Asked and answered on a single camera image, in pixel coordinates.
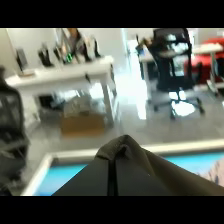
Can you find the cardboard box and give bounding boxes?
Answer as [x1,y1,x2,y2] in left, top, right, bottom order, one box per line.
[59,113,107,137]

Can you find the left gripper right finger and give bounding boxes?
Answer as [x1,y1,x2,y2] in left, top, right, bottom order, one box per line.
[115,156,174,197]

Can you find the khaki garment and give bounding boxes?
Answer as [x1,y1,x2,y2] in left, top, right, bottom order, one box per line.
[94,134,224,197]

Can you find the white table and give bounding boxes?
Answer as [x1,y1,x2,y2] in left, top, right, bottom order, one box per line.
[4,54,118,128]
[138,42,224,98]

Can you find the black office chair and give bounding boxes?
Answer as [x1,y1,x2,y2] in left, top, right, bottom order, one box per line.
[0,65,31,197]
[145,28,206,120]

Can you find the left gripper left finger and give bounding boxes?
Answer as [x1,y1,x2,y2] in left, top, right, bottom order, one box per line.
[52,156,111,197]

